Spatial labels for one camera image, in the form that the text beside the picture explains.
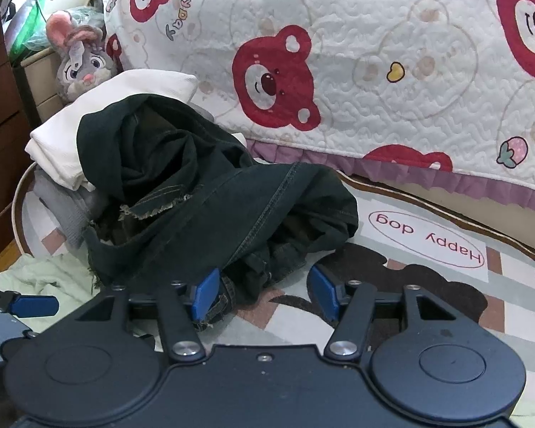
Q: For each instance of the bear printed quilt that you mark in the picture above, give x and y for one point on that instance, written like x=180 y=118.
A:
x=361 y=31

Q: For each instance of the green plastic bag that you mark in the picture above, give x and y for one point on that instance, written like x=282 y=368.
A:
x=22 y=22

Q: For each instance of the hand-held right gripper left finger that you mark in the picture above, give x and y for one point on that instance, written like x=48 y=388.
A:
x=207 y=294

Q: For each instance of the white folded garment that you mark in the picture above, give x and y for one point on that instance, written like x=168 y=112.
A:
x=58 y=142

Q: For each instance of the dog printed floor mat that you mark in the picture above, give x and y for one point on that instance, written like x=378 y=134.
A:
x=428 y=276

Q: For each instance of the beige box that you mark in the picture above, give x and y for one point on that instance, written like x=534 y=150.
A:
x=40 y=80

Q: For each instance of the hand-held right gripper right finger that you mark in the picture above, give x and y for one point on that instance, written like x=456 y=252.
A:
x=323 y=292

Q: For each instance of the grey rabbit plush toy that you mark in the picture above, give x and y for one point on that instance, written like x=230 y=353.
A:
x=78 y=67

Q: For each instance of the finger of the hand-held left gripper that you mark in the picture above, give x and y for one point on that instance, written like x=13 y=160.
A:
x=33 y=306

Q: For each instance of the brown wooden cabinet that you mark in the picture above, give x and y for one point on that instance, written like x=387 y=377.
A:
x=0 y=120

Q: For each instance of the dark green jeans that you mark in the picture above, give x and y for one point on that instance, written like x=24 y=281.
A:
x=205 y=209

